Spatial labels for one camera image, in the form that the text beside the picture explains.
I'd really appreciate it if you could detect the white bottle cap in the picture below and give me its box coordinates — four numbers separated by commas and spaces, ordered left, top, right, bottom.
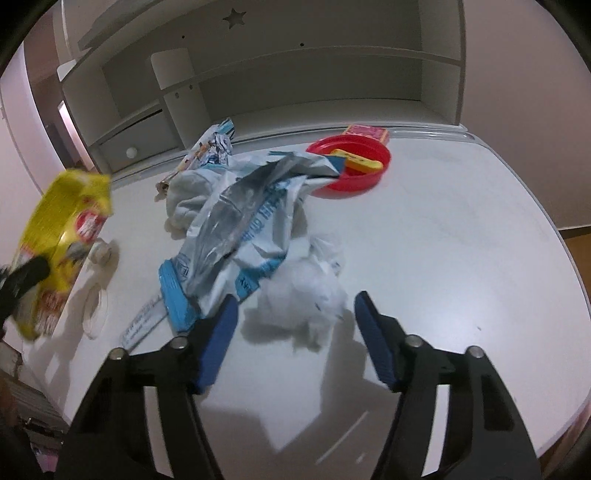
89, 239, 114, 267

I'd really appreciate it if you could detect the crumpled clear plastic wrap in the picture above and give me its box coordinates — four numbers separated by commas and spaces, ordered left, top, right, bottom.
256, 233, 349, 354

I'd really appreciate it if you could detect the thin brown stick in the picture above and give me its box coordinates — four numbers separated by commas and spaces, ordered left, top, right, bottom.
156, 168, 185, 198

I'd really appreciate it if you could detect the red plastic bowl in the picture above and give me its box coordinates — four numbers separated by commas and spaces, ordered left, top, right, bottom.
305, 135, 393, 200

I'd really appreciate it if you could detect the blue white paper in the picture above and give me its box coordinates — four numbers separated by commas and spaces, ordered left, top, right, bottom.
182, 119, 237, 174

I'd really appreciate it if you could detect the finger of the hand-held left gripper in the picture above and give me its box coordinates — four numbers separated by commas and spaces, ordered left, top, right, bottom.
9, 256, 50, 291

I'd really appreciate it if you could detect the clear tape roll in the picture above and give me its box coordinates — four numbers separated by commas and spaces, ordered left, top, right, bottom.
82, 282, 110, 341

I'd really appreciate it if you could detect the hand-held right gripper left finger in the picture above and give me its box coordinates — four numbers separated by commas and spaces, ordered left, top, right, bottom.
54, 293, 240, 480

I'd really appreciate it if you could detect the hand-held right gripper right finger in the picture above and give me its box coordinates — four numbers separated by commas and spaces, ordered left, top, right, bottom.
353, 291, 543, 480

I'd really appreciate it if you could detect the white drawer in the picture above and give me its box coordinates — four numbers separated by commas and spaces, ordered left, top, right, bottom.
99, 111, 181, 174

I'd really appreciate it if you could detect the white plastic bag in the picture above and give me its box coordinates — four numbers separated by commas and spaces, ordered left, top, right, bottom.
164, 168, 232, 241

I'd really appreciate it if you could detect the white paper strip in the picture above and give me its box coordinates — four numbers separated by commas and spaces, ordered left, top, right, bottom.
119, 298, 169, 349

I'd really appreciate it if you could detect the white shelf hutch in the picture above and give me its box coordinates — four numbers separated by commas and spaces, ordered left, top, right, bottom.
53, 0, 467, 174

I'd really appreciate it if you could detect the red patterned box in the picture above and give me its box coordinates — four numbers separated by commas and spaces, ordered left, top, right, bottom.
342, 124, 389, 143

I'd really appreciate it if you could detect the silver blue plastic bag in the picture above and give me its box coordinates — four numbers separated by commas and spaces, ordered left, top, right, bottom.
159, 150, 342, 333

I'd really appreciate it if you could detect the yellow snack bag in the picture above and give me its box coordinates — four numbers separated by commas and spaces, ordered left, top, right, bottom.
11, 169, 114, 342

